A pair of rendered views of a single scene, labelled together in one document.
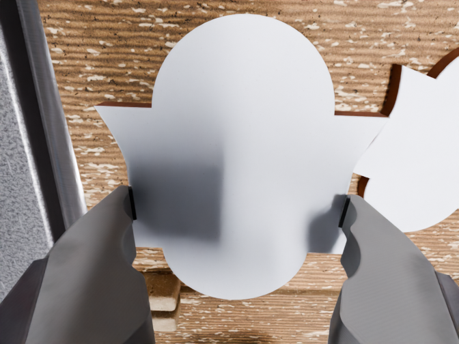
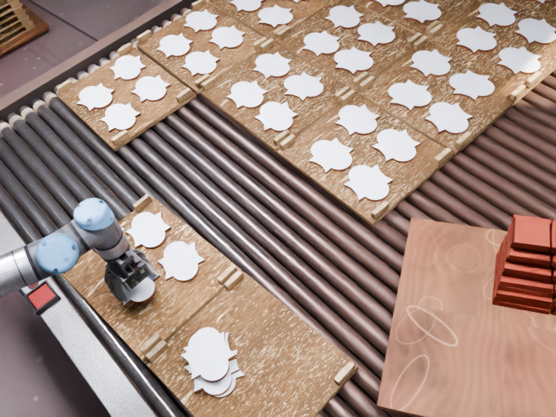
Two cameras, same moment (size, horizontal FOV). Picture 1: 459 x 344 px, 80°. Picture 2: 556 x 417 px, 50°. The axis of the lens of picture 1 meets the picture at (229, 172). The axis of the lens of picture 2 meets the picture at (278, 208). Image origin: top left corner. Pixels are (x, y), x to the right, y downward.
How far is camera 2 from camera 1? 159 cm
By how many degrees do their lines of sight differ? 61
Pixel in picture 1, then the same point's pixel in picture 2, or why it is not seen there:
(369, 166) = (170, 274)
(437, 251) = (213, 272)
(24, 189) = (106, 358)
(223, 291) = (146, 296)
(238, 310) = (187, 333)
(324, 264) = (192, 299)
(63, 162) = (112, 339)
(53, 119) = (105, 331)
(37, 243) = (117, 375)
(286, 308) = (198, 319)
